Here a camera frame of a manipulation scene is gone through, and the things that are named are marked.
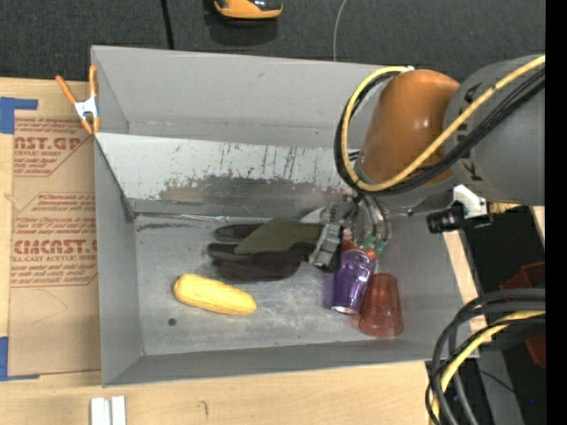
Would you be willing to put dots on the clear purple plastic cup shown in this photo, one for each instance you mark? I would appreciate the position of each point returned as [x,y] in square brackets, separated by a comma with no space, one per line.
[352,281]

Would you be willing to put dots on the clear orange-red plastic cup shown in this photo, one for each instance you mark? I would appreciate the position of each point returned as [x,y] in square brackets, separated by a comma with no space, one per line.
[382,308]

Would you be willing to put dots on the yellow toy corn cob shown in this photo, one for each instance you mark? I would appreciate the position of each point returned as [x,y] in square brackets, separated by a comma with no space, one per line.
[215,295]

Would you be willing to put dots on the grey metal bin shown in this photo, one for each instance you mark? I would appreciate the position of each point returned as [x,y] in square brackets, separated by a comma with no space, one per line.
[221,104]

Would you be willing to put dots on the brown cardboard board red print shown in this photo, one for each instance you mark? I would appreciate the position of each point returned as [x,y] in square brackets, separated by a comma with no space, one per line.
[53,237]

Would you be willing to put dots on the black cylinder on white bracket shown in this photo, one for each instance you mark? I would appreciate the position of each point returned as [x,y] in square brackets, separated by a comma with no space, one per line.
[447,219]

